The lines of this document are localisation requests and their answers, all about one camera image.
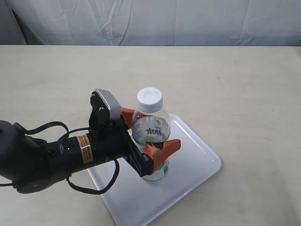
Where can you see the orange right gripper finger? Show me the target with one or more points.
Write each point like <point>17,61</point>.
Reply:
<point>160,151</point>

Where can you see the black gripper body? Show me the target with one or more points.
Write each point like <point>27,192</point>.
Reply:
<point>111,141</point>

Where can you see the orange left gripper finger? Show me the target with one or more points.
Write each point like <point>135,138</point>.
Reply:
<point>127,115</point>

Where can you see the clear plastic drink bottle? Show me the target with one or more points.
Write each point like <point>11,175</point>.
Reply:
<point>150,123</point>

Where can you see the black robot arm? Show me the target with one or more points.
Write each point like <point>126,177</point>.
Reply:
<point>33,164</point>

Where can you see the white rectangular plastic tray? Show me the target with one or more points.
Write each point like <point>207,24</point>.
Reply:
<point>133,202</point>

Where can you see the grey wrinkled backdrop cloth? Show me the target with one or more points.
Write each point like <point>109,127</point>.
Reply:
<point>151,22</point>

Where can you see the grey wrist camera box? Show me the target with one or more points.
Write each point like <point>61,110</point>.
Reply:
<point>111,103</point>

